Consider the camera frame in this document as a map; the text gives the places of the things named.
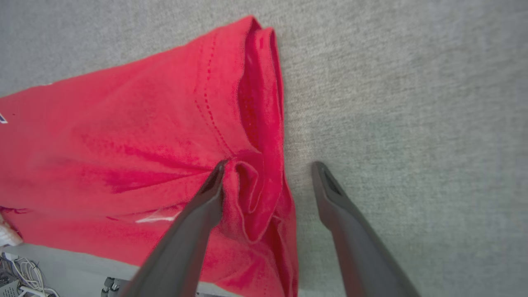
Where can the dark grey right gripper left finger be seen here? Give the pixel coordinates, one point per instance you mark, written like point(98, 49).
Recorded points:
point(185, 247)

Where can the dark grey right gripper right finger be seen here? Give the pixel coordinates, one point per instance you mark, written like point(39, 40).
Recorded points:
point(359, 247)

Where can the red basketball jersey white sleeves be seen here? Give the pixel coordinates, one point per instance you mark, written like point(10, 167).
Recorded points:
point(123, 123)

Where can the grey metal fitting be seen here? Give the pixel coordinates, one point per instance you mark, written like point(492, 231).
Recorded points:
point(110, 287)

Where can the grey fabric sofa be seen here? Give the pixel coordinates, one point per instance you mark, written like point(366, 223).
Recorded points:
point(412, 103)

